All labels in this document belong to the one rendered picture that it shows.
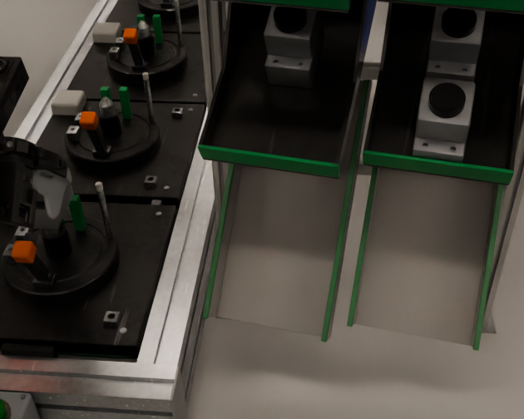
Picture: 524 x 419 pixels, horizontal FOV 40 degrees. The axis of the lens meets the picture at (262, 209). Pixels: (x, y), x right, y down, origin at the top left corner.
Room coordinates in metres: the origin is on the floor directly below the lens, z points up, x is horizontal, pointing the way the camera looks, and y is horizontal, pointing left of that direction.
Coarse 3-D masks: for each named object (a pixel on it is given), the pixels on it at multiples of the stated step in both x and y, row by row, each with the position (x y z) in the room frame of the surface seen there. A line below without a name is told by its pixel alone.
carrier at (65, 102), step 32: (64, 96) 1.00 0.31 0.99; (128, 96) 0.93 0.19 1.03; (64, 128) 0.94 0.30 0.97; (128, 128) 0.90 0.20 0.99; (160, 128) 0.93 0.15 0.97; (192, 128) 0.93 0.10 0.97; (96, 160) 0.82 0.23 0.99; (128, 160) 0.83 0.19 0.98; (160, 160) 0.85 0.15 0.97; (128, 192) 0.78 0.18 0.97; (160, 192) 0.77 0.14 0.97
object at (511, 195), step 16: (208, 0) 0.65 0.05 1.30; (208, 16) 0.65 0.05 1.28; (208, 32) 0.65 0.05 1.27; (208, 48) 0.65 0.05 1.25; (208, 64) 0.65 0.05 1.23; (208, 80) 0.65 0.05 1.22; (208, 96) 0.65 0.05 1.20; (224, 176) 0.65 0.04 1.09; (512, 176) 0.61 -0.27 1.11; (224, 192) 0.65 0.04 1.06; (512, 192) 0.62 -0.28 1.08; (512, 208) 0.61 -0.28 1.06; (512, 224) 0.61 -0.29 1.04; (496, 240) 0.61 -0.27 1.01; (496, 256) 0.62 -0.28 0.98; (496, 272) 0.61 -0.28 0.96; (496, 288) 0.61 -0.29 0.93
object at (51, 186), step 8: (32, 176) 0.58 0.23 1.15; (40, 176) 0.58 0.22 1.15; (48, 176) 0.60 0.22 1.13; (56, 176) 0.60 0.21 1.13; (32, 184) 0.57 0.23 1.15; (40, 184) 0.58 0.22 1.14; (48, 184) 0.59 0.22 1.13; (56, 184) 0.60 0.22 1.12; (64, 184) 0.61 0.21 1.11; (40, 192) 0.57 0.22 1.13; (48, 192) 0.58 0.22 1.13; (56, 192) 0.60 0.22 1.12; (48, 200) 0.58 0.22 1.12; (56, 200) 0.59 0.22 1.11; (48, 208) 0.58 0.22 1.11; (56, 208) 0.59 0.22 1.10; (48, 216) 0.57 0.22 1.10; (56, 216) 0.58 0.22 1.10
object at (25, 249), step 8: (24, 240) 0.58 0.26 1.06; (32, 240) 0.58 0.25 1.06; (16, 248) 0.56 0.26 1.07; (24, 248) 0.56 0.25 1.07; (32, 248) 0.56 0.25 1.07; (16, 256) 0.55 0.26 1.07; (24, 256) 0.55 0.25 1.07; (32, 256) 0.56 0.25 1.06; (24, 264) 0.57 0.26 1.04; (32, 264) 0.56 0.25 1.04; (40, 264) 0.57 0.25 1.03; (32, 272) 0.57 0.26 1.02; (40, 272) 0.57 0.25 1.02; (48, 272) 0.59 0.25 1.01; (40, 280) 0.58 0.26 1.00
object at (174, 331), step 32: (64, 64) 1.16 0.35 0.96; (32, 128) 0.96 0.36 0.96; (192, 160) 0.86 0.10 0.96; (192, 192) 0.78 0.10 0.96; (192, 224) 0.72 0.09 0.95; (192, 256) 0.66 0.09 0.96; (160, 288) 0.60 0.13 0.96; (192, 288) 0.60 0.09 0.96; (160, 320) 0.55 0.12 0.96; (192, 320) 0.57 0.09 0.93; (160, 352) 0.51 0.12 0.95; (192, 352) 0.55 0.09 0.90
